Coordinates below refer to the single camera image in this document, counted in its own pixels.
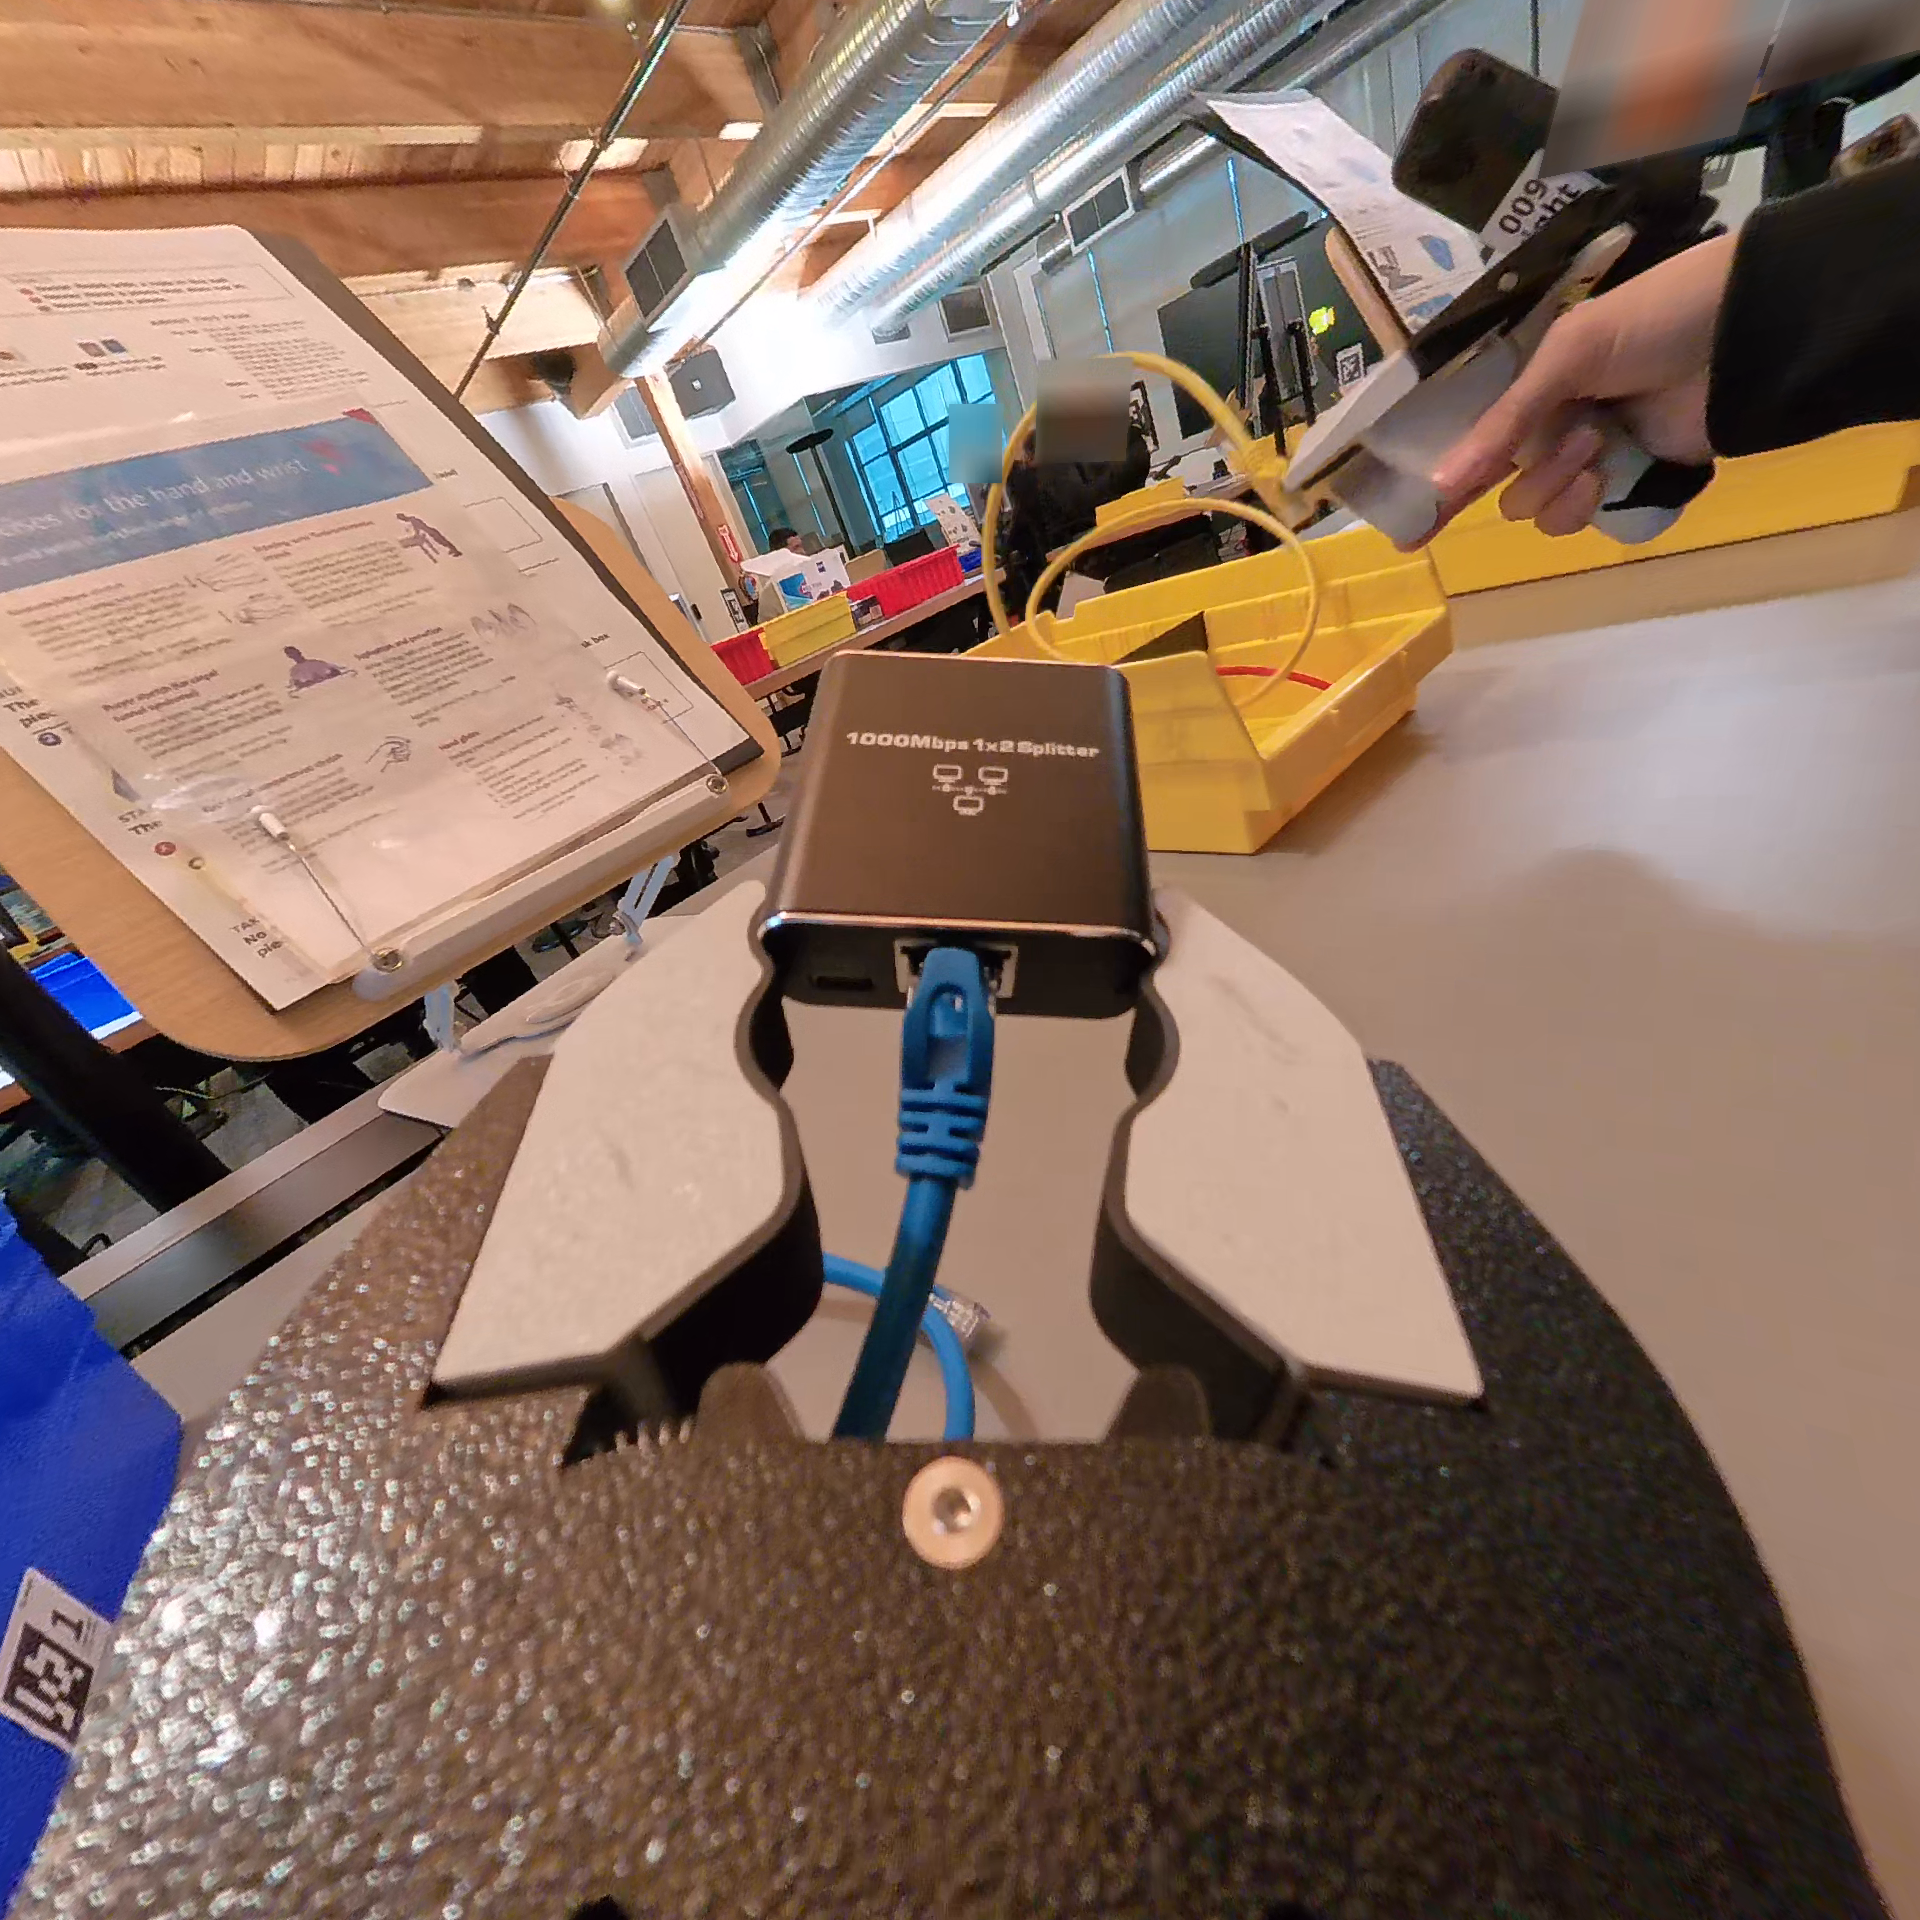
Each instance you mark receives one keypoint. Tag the small yellow plastic bin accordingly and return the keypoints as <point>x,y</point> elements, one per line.
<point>806,631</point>

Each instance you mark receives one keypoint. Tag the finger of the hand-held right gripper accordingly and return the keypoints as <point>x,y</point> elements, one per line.
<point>1396,413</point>
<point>1403,495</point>

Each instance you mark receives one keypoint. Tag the person's right hand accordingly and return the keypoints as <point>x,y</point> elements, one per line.
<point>1619,360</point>

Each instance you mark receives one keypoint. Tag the wooden document stand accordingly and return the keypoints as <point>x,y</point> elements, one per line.
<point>1320,166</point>
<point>121,959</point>

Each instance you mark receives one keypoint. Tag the person's right forearm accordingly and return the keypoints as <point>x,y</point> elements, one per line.
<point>1814,317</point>

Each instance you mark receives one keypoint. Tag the black wall speaker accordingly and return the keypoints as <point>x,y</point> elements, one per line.
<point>705,382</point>

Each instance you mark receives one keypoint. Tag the red plastic bin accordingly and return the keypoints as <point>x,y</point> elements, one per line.
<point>906,582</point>
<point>743,658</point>

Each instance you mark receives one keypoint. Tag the blue plastic bin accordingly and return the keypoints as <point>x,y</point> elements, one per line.
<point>76,1425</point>

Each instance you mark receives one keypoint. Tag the black network splitter box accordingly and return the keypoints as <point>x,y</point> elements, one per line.
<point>960,839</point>

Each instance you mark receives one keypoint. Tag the white stand base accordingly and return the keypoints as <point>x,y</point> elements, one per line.
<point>482,1073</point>

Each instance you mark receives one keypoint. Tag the silver ventilation duct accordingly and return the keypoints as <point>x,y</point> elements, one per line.
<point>840,121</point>
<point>976,166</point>

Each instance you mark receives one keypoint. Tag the grey desk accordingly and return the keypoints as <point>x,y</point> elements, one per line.
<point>1649,976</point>

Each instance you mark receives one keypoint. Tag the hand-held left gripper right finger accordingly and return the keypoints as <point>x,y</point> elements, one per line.
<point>1288,1199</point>

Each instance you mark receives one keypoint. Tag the black monitor screen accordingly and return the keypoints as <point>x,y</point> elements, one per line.
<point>1199,345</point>

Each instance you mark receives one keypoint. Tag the printed instruction sheets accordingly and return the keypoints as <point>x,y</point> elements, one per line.
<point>300,599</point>

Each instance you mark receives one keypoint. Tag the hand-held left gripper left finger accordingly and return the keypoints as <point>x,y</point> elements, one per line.
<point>615,1185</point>

